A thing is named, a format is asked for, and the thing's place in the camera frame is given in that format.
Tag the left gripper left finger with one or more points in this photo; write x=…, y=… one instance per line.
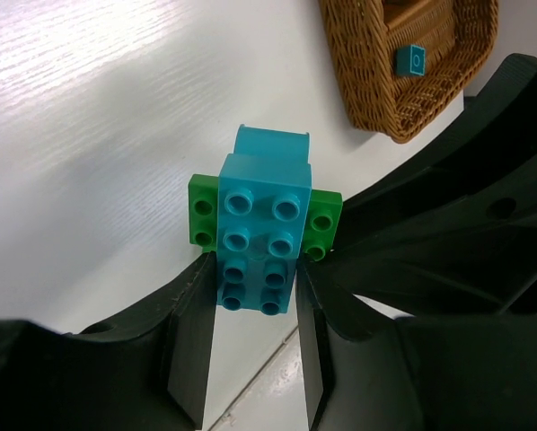
x=144, y=368

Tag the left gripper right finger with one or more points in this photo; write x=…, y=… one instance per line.
x=366, y=371

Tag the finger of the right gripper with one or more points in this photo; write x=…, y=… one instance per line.
x=453, y=229

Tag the small cyan lego brick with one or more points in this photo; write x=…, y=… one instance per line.
x=411, y=61

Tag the blue and green lego stack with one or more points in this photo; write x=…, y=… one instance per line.
x=259, y=215

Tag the wicker divided basket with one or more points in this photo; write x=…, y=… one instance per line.
x=363, y=37

